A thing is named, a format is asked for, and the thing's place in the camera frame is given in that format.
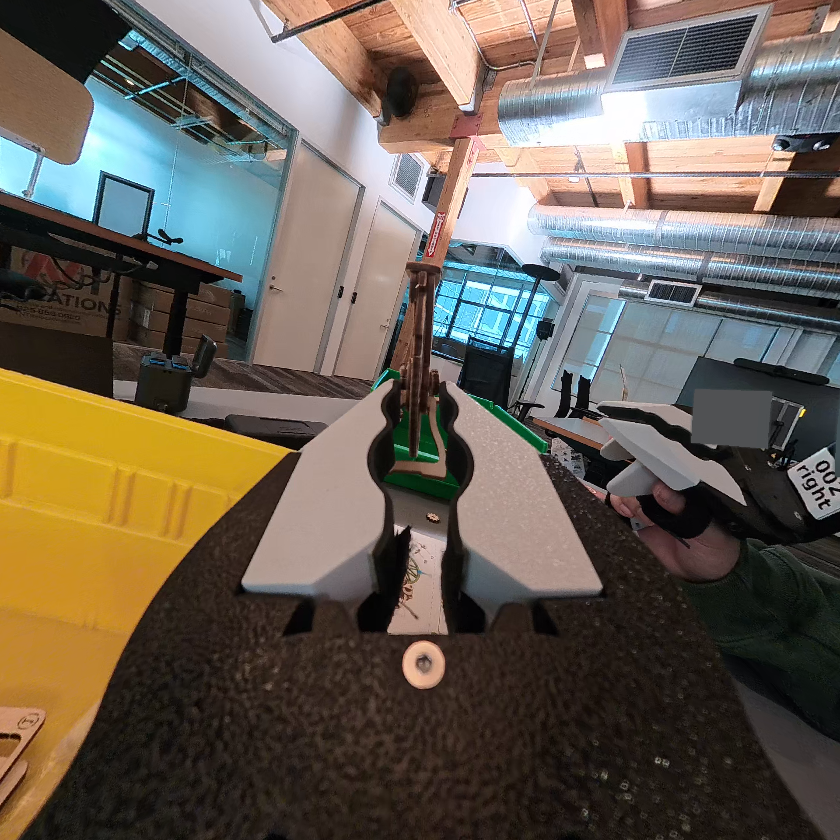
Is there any green plastic bin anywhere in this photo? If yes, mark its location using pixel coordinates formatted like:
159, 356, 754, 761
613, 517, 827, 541
371, 367, 550, 504

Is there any meeting room table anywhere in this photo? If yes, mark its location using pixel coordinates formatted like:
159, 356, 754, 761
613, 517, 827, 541
530, 415, 608, 454

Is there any black framed whiteboard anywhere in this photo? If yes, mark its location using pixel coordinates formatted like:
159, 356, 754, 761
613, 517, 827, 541
92, 169, 156, 238

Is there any stack of cardboard boxes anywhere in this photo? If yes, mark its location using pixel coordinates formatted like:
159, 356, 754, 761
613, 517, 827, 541
0, 246, 247, 358

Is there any grey desk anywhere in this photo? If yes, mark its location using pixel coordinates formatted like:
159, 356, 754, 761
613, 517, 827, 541
113, 379, 840, 840

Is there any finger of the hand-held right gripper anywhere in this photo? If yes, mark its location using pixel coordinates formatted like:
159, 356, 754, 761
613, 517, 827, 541
597, 400, 698, 462
605, 425, 750, 504

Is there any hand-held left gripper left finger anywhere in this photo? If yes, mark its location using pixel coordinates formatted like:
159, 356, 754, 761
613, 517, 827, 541
240, 379, 403, 609

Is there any wall television screen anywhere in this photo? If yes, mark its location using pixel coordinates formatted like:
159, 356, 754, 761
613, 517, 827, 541
676, 356, 840, 455

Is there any narrow white door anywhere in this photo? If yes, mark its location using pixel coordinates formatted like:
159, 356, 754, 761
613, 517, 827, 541
333, 199, 422, 382

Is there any black round ceiling speaker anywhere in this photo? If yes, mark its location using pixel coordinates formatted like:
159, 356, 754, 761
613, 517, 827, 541
382, 66, 419, 120

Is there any small duct vent grille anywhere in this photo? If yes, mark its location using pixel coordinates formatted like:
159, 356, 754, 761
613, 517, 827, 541
645, 278, 701, 305

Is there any yellow plastic bin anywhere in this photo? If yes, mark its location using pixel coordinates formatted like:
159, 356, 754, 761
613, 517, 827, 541
0, 366, 303, 840

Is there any black battery charging case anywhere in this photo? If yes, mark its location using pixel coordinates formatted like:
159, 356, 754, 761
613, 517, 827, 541
134, 333, 219, 414

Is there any wide white door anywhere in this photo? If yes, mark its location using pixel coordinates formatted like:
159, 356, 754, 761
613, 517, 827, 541
252, 139, 366, 376

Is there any large silver air duct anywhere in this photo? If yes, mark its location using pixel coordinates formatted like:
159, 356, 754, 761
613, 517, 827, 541
497, 29, 840, 147

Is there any wooden back chair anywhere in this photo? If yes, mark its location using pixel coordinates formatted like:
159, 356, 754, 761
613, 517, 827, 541
0, 28, 94, 198

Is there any wall vent grille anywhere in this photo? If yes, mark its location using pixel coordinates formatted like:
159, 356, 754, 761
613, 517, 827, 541
390, 151, 425, 202

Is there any person's right hand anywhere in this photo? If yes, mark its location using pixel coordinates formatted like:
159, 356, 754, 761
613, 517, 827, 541
604, 496, 744, 585

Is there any black video bar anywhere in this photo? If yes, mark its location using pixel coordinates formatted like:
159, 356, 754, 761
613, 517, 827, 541
734, 357, 833, 387

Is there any pile of wooden puzzle sheets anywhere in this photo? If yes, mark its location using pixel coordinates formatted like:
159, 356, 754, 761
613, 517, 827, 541
0, 707, 47, 798

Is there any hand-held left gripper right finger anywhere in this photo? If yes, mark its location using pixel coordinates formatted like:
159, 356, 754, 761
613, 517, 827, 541
440, 381, 605, 609

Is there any black floor lamp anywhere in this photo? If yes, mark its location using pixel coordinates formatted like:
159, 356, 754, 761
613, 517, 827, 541
520, 262, 563, 345

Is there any black mesh office chair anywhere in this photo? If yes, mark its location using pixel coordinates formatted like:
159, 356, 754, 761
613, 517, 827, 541
458, 343, 514, 409

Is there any puzzle instruction booklet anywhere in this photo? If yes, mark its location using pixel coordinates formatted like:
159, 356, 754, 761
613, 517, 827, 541
387, 524, 454, 636

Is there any wooden support post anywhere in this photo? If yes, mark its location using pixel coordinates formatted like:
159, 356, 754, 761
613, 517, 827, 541
392, 113, 485, 371

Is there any black flat pouch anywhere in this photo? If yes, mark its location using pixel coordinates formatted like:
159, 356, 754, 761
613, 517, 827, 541
225, 412, 330, 452

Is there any large ceiling vent grille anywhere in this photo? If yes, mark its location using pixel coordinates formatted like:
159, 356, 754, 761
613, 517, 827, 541
602, 3, 774, 94

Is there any wooden wheel assembly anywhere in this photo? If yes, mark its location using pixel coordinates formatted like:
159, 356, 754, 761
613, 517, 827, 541
382, 261, 451, 480

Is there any brown wooden table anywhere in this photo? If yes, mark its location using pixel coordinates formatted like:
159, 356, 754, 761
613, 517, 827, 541
0, 190, 244, 358

